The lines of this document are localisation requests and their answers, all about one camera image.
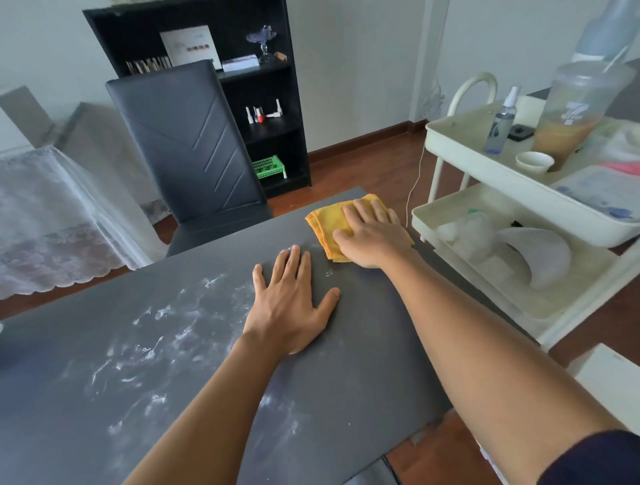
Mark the large plastic drink cup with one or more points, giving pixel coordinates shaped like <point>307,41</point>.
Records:
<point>575,110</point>

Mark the black bookshelf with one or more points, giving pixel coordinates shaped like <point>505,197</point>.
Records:
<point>260,90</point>

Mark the black leather chair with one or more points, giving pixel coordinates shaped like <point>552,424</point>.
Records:
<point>190,155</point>

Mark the person's right middle finger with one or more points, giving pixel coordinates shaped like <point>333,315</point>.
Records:
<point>366,212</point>

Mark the yellow cleaning cloth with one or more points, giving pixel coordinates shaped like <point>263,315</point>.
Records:
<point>327,222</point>

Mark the white flat box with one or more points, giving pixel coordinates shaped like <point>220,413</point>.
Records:
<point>240,63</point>

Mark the person's right hand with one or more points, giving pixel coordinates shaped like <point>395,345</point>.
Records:
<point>377,240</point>

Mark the white nail polish bottle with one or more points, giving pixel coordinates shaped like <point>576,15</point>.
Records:
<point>249,115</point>

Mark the small clear spray bottle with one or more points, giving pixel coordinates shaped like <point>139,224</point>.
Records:
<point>501,125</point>

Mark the small black square object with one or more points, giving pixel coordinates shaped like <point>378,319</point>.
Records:
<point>521,132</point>

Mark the glass pedestal dish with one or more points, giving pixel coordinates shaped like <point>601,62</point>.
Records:
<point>262,41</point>

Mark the large translucent spray bottle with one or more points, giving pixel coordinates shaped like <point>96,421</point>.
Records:
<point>605,30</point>

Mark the person's right thumb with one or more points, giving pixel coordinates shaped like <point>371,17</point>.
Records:
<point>343,241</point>

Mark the red nail polish bottle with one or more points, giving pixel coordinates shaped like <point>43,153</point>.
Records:
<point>260,116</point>

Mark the white curved hand rest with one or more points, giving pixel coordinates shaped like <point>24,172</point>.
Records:
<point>545,255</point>

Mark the person's left thumb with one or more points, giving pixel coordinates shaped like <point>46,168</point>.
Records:
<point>326,305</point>

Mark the person's right forearm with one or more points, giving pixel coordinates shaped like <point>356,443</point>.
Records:
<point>480,359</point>

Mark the clear plastic storage box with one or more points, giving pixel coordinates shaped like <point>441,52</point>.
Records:
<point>600,192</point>

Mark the person's left forearm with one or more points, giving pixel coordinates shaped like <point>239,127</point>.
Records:
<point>215,414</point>

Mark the white lace tablecloth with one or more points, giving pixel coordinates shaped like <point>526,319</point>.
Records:
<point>55,220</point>

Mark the dark navy sleeve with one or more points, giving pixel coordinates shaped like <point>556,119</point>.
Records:
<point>595,462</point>

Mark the green plastic basket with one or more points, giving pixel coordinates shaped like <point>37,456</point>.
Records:
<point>269,166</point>

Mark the pink item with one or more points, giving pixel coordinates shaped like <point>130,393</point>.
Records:
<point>622,167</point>

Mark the person's left hand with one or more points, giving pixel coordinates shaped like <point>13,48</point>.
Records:
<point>285,315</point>

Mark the white display card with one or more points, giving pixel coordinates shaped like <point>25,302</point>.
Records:
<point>191,46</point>

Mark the clear plastic bag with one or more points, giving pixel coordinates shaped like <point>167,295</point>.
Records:
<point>467,235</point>

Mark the person's left middle finger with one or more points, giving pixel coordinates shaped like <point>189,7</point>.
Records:
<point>292,270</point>

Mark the row of nail colour sticks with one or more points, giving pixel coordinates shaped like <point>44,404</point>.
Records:
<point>148,65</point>

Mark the person's left little finger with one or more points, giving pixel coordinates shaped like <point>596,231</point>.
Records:
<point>259,285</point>

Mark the small white cup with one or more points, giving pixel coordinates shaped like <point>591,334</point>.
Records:
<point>534,162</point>

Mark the person's right little finger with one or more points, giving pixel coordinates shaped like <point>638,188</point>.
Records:
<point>394,217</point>

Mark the white cloth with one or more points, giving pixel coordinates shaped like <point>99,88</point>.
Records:
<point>612,142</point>

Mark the cream utility cart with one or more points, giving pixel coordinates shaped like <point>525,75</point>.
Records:
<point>480,165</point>

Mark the white drinking straw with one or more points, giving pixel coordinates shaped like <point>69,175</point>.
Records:
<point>614,59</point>

